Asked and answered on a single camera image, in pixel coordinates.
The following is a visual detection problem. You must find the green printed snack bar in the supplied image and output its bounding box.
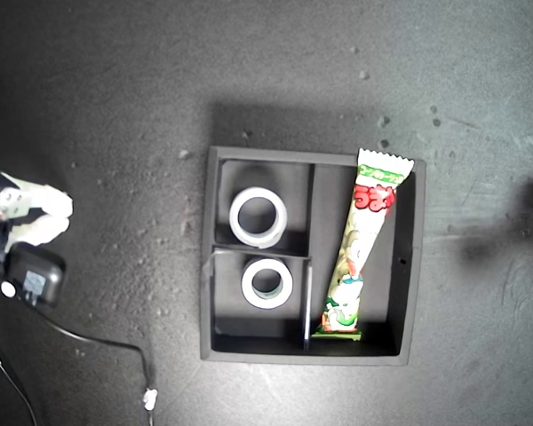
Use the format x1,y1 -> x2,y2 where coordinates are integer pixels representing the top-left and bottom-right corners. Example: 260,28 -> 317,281
311,147 -> 416,343

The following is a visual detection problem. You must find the white tape roll green core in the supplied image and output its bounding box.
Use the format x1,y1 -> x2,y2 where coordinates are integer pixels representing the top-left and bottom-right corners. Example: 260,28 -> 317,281
241,258 -> 294,311

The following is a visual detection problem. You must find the black compartment tray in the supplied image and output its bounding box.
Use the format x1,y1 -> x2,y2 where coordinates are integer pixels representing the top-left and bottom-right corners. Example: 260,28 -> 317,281
199,146 -> 427,367

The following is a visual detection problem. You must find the black camera cable white connector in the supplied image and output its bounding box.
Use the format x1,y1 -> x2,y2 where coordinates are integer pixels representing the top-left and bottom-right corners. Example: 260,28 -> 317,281
35,304 -> 159,426

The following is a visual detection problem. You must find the thin black cable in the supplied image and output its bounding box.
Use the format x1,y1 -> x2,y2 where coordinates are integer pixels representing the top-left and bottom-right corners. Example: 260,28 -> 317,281
0,331 -> 40,426

